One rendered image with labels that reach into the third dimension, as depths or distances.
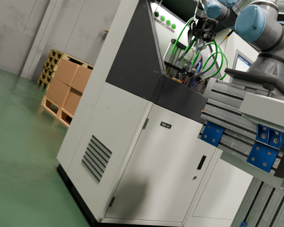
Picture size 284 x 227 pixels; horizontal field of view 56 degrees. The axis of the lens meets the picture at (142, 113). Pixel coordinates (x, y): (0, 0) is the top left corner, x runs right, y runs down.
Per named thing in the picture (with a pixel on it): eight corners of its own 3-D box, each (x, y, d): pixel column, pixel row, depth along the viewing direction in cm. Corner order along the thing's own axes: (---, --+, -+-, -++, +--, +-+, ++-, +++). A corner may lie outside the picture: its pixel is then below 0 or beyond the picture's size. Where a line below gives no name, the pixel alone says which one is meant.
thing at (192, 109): (155, 103, 144) (167, 76, 143) (151, 101, 147) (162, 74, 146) (222, 131, 180) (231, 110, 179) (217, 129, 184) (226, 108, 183)
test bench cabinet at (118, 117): (92, 233, 146) (149, 101, 141) (62, 182, 193) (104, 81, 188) (179, 236, 187) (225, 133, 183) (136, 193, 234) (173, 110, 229)
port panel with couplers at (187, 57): (176, 76, 212) (192, 39, 210) (174, 75, 214) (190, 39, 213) (187, 82, 219) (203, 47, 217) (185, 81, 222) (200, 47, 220)
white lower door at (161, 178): (104, 218, 146) (153, 103, 142) (102, 215, 148) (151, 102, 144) (182, 223, 185) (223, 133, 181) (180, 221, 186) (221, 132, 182)
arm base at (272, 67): (287, 93, 106) (298, 70, 106) (272, 79, 96) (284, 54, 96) (253, 84, 118) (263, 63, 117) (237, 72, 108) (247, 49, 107)
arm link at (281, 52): (295, 66, 104) (309, 34, 103) (273, 52, 98) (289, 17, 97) (269, 65, 115) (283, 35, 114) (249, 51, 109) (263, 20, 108)
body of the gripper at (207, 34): (205, 37, 168) (213, 19, 168) (196, 37, 175) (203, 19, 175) (213, 43, 173) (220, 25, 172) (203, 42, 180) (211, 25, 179)
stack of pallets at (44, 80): (78, 97, 833) (91, 66, 827) (92, 105, 761) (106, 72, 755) (35, 81, 741) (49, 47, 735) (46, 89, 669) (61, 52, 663)
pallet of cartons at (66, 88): (91, 119, 517) (108, 78, 512) (130, 148, 405) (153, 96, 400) (39, 103, 452) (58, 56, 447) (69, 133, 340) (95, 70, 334)
